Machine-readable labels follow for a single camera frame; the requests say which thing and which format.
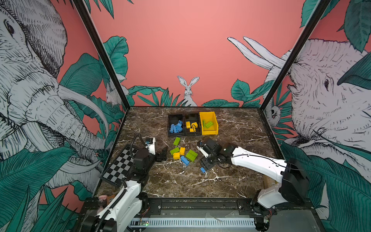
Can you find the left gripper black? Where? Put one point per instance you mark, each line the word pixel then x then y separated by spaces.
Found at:
pixel 164 154

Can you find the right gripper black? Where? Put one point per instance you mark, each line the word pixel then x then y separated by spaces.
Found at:
pixel 205 164

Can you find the green lego small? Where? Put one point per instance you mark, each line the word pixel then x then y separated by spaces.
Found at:
pixel 175 150

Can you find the large green lego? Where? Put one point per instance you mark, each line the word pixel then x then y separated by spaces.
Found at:
pixel 191 155

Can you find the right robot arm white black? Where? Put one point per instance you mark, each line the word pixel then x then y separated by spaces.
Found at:
pixel 292 181

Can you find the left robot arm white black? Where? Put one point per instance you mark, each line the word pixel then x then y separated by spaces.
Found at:
pixel 131 169

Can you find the yellow bin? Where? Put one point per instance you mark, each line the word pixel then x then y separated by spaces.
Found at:
pixel 209 116

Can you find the left black bin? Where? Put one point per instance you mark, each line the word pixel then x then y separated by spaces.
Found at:
pixel 173 119

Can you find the black bin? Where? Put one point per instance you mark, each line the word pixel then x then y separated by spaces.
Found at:
pixel 173 119
pixel 193 117

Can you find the middle black bin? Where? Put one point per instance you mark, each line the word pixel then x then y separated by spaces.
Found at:
pixel 193 117

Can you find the checkerboard calibration plate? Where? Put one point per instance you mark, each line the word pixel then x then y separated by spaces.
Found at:
pixel 119 168

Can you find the pink hourglass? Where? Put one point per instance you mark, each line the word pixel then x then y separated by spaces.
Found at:
pixel 102 201

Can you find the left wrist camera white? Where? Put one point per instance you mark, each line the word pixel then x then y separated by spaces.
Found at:
pixel 150 144

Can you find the white slotted cable duct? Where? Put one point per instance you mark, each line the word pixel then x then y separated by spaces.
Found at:
pixel 161 222

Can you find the left black frame post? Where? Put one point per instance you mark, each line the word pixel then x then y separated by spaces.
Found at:
pixel 86 18

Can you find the black frame post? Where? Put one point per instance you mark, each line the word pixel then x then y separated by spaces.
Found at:
pixel 315 17
pixel 86 18

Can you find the black front rail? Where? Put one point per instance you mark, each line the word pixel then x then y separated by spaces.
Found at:
pixel 159 206

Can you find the right black frame post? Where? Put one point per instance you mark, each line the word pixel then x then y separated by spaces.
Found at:
pixel 315 17

